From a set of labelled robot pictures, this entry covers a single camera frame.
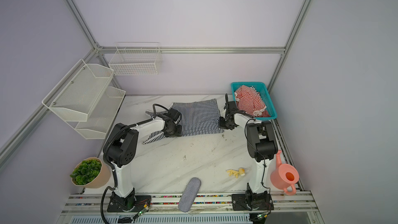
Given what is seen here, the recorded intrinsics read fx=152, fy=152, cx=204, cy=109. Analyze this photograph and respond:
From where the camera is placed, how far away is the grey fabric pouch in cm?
73

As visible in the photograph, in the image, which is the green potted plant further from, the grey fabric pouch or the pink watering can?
the pink watering can

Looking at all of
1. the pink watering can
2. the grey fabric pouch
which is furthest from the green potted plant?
the pink watering can
